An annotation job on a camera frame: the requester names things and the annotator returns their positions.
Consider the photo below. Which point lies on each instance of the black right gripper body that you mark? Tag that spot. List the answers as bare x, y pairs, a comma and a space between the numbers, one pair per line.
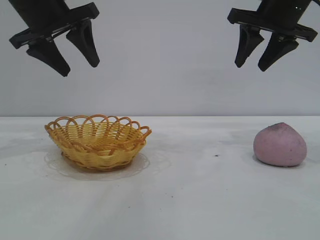
277, 16

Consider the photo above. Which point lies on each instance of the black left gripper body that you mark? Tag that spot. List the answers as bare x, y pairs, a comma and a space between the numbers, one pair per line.
45, 17

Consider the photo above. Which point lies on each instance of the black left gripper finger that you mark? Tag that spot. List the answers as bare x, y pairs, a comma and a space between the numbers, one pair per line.
51, 58
86, 42

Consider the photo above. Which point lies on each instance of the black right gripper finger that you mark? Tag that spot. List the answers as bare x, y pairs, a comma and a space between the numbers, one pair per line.
246, 45
276, 51

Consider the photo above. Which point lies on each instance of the pink peach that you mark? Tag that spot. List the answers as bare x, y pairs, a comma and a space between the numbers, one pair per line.
280, 146

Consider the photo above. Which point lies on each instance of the yellow woven wicker basket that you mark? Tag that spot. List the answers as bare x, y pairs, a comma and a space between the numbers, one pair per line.
100, 145

